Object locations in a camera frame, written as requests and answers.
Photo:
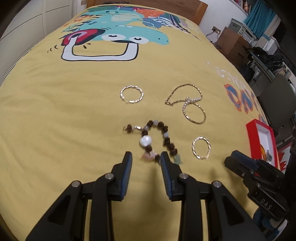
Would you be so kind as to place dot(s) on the silver wristwatch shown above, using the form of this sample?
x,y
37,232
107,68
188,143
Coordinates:
x,y
269,157

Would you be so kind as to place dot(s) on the teal curtain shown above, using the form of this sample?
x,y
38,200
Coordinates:
x,y
260,17

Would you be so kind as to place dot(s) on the white wardrobe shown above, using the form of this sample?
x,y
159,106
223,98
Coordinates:
x,y
34,22

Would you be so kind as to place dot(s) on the grey green chair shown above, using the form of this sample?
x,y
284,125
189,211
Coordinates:
x,y
278,102

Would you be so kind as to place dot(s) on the wooden dresser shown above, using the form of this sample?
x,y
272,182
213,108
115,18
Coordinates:
x,y
234,47

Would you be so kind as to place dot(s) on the wall power socket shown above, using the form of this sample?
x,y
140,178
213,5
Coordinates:
x,y
216,30

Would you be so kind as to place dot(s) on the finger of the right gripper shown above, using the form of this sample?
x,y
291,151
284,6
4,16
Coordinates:
x,y
244,160
238,169

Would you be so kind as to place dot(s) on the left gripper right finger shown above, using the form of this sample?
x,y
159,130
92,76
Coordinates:
x,y
226,218

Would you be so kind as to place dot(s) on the amber orange bangle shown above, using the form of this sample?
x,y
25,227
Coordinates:
x,y
263,153

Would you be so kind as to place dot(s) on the red jewelry box tray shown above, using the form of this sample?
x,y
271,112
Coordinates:
x,y
261,134

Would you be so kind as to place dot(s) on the yellow dinosaur bedspread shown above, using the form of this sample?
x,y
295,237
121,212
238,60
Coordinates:
x,y
62,118

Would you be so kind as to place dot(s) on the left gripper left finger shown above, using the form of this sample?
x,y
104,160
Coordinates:
x,y
66,217

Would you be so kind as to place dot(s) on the wooden headboard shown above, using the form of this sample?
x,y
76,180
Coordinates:
x,y
193,10

